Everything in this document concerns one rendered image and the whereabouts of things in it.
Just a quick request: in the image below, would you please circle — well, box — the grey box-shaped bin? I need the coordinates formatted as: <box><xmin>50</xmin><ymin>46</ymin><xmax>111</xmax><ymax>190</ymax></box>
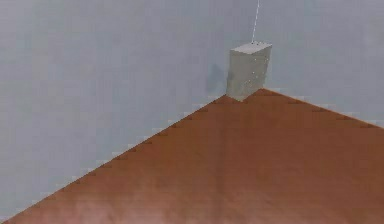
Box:
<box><xmin>225</xmin><ymin>40</ymin><xmax>273</xmax><ymax>103</ymax></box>

